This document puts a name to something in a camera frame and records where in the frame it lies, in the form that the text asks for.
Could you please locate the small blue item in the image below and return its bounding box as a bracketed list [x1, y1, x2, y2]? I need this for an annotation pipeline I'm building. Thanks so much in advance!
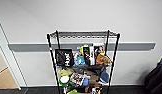
[81, 77, 90, 87]

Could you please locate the blue toy pack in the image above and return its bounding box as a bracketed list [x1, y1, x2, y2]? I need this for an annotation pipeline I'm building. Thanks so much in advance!
[73, 51, 87, 67]

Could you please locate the small brown carton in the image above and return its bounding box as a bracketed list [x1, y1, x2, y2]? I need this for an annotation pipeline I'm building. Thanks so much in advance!
[88, 69, 102, 85]

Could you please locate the slim white black box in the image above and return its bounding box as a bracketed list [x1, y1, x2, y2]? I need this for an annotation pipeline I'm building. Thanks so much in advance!
[90, 44, 96, 66]

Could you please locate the black white package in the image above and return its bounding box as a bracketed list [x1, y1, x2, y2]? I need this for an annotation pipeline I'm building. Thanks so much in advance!
[91, 86, 100, 94]

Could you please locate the black wire shelf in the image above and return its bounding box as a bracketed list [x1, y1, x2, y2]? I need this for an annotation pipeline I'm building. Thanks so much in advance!
[46, 29, 122, 94]

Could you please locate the white bottle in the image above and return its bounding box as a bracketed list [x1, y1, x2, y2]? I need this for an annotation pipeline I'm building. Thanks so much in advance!
[61, 85, 70, 94]

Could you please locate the dark box orange print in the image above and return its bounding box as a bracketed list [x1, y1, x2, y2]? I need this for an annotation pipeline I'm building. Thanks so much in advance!
[83, 44, 92, 66]

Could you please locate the black chair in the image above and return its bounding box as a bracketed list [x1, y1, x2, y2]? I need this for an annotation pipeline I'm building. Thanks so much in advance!
[144, 52, 162, 92]

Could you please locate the yellow bowl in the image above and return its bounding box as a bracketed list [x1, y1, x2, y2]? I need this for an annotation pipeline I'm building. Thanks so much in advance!
[57, 68, 74, 77]

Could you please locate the orange plush toy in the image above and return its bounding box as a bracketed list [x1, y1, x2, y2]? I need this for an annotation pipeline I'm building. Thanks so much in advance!
[95, 53, 113, 66]

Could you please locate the white door frame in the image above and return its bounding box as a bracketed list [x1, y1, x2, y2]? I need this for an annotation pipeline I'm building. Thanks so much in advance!
[0, 16, 23, 91]

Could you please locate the green bowl white inside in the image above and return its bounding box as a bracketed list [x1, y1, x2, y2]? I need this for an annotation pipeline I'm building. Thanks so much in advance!
[58, 75, 71, 86]

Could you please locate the colourful printed flat packet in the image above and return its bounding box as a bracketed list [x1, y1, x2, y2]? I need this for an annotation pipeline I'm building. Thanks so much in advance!
[70, 71, 88, 86]

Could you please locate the blue fabric bag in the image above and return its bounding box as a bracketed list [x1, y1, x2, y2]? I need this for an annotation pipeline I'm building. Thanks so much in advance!
[98, 67, 111, 85]

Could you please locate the black Huel bag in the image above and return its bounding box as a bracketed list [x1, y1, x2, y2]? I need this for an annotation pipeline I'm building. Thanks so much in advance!
[54, 48, 74, 66]

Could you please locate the black crumpled bag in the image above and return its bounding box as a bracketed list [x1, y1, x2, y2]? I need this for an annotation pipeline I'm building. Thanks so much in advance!
[76, 64, 105, 76]

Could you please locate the green oblong toy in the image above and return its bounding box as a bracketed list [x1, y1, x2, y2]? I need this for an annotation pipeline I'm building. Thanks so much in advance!
[66, 88, 79, 94]

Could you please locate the yellow tall item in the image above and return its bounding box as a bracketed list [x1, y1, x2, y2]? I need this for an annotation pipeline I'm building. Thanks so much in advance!
[79, 45, 89, 58]

